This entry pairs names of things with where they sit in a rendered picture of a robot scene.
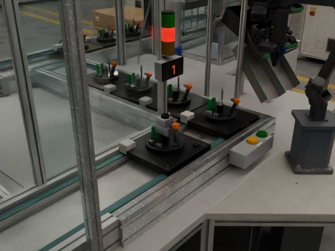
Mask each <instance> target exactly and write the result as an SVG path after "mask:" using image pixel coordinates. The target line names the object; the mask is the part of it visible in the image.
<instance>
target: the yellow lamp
mask: <svg viewBox="0 0 335 251"><path fill-rule="evenodd" d="M162 54H163V55H174V54H175V41H173V42H164V41H162Z"/></svg>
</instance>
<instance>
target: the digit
mask: <svg viewBox="0 0 335 251"><path fill-rule="evenodd" d="M176 75H177V60H176V61H173V62H170V63H169V78H171V77H174V76H176Z"/></svg>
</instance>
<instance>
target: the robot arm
mask: <svg viewBox="0 0 335 251"><path fill-rule="evenodd" d="M298 3H300V4H311V5H321V6H330V7H333V8H334V9H335V0H269V1H268V2H267V3H264V2H259V1H257V2H254V6H253V8H252V11H251V20H253V21H261V22H268V21H269V20H271V19H272V22H271V26H270V27H268V29H264V30H262V29H257V30H255V33H254V37H255V38H256V39H257V41H258V40H261V39H266V41H270V43H269V42H261V43H259V44H258V45H257V50H258V51H263V52H268V53H270V57H271V62H272V66H274V67H275V66H276V65H277V64H278V62H279V60H280V59H281V57H282V56H283V54H284V53H285V51H286V50H287V49H288V48H287V47H285V45H284V43H286V42H287V43H290V44H291V45H292V44H294V43H295V42H296V39H295V37H294V36H290V35H286V34H287V30H289V28H290V27H288V20H289V13H293V12H295V11H296V10H295V9H294V8H293V6H292V4H298ZM277 5H281V6H280V7H279V8H273V7H274V6H277ZM282 5H289V6H288V7H287V6H282ZM334 69H335V45H334V46H333V48H332V50H331V52H330V54H329V55H328V57H327V59H326V61H325V63H324V64H323V66H322V68H321V70H320V72H319V73H318V74H316V73H315V74H314V75H313V76H311V77H310V78H309V81H308V84H307V85H306V86H305V88H306V89H305V94H306V96H307V97H308V100H309V105H311V106H310V111H309V113H306V116H307V117H308V119H309V120H310V121H312V122H328V121H329V120H328V119H327V118H326V111H327V106H328V103H327V102H328V101H329V100H330V99H331V97H332V95H331V93H330V92H329V91H328V89H327V88H328V85H329V81H330V77H331V75H332V73H333V71H334Z"/></svg>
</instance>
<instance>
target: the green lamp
mask: <svg viewBox="0 0 335 251"><path fill-rule="evenodd" d="M161 23H162V27H163V28H174V27H175V13H173V14H163V13H161Z"/></svg>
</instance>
